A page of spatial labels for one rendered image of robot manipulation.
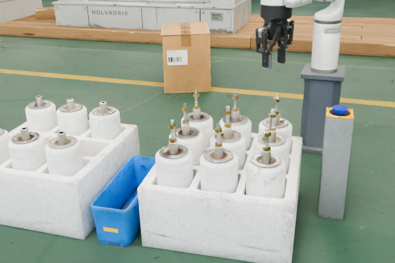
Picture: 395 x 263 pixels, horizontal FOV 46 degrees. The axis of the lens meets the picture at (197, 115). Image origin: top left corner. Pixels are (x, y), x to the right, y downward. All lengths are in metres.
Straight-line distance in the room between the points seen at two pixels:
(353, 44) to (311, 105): 1.45
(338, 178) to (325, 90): 0.43
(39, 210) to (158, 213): 0.35
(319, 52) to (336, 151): 0.47
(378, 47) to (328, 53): 1.47
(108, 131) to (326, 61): 0.77
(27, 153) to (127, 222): 0.34
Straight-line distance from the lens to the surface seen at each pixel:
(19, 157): 1.36
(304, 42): 3.13
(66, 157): 1.28
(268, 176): 1.12
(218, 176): 1.14
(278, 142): 1.24
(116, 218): 1.25
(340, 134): 1.29
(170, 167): 1.16
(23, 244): 1.39
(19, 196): 1.39
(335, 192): 1.37
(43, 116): 1.59
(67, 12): 3.81
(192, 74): 2.34
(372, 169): 1.71
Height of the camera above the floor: 0.79
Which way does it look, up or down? 22 degrees down
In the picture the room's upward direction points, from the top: 2 degrees counter-clockwise
